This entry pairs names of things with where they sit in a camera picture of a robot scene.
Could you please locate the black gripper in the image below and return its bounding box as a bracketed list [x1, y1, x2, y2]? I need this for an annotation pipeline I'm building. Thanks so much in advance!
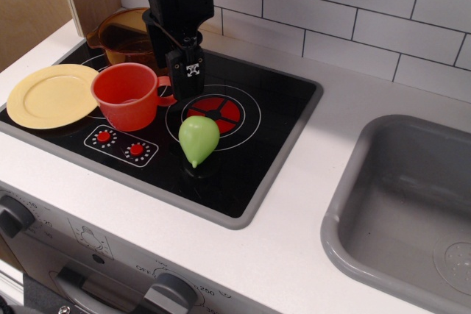
[148, 0, 214, 101]

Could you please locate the red plastic cup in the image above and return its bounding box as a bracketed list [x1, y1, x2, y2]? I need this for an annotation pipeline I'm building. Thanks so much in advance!
[91, 63, 177, 132]

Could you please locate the yellow plastic plate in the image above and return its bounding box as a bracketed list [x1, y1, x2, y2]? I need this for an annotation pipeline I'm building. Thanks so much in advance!
[6, 64, 99, 129]

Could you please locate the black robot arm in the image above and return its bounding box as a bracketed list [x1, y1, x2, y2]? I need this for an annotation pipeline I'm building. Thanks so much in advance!
[143, 0, 214, 101]

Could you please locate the amber transparent pot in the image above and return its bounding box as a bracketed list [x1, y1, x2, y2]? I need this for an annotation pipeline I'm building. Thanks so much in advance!
[86, 7, 168, 76]

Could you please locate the green plastic pear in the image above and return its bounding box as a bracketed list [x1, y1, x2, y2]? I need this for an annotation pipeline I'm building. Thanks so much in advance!
[178, 115, 220, 168]

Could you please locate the grey centre oven knob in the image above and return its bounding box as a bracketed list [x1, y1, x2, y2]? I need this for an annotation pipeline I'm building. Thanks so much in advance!
[144, 273, 197, 314]

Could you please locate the grey oven knob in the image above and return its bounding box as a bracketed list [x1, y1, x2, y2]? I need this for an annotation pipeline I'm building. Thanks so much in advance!
[1, 195, 35, 238]
[144, 273, 197, 314]

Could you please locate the grey left oven knob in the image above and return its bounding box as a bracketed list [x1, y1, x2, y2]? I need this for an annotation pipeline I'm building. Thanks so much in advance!
[1, 195, 35, 238]

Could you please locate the grey plastic sink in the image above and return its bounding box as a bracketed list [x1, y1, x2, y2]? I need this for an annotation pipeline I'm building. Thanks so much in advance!
[321, 115, 470, 313]

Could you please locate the grey oven door handle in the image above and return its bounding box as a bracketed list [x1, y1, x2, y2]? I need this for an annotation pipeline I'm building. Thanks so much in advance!
[54, 268, 154, 313]

